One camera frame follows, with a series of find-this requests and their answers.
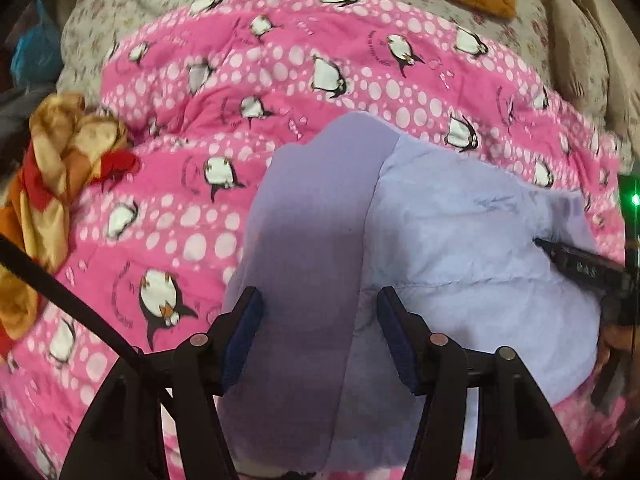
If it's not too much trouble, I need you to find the lavender purple jacket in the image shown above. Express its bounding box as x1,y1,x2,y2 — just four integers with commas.
218,113,600,478

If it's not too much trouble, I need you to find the right hand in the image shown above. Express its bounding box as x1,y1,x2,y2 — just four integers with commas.
594,320,640,411

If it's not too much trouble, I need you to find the beige garment on bed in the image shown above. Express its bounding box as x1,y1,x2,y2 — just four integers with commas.
546,0,639,154

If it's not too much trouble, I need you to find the orange yellow satin cloth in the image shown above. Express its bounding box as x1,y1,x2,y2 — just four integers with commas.
0,91,141,361

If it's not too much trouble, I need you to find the grey dark garment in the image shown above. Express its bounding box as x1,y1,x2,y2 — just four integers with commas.
0,84,55,169

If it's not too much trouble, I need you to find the pink penguin blanket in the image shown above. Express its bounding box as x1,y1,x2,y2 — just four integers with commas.
0,0,629,480

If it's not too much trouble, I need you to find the blue plastic bag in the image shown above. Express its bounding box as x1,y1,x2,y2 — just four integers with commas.
10,0,63,88

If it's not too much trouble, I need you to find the black cable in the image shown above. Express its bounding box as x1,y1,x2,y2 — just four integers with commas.
0,233,174,411

